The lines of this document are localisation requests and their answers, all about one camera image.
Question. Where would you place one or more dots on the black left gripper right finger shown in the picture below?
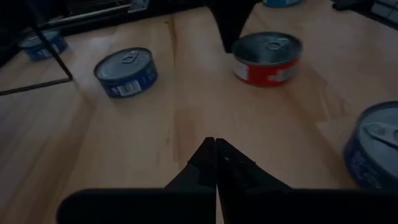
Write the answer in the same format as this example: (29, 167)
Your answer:
(264, 205)

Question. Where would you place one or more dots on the red label seafood can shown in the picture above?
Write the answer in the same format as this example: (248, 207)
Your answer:
(267, 71)

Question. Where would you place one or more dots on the blue label seafood can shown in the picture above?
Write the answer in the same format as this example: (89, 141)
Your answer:
(37, 49)
(124, 67)
(379, 140)

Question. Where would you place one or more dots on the wooden shelf with black legs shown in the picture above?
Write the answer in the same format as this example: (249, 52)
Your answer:
(66, 81)

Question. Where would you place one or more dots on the teal label seafood can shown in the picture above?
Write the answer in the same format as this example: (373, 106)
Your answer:
(281, 3)

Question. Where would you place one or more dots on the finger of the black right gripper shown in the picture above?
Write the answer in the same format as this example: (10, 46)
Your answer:
(242, 15)
(224, 15)

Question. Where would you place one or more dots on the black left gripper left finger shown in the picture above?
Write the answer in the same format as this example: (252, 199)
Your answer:
(186, 205)

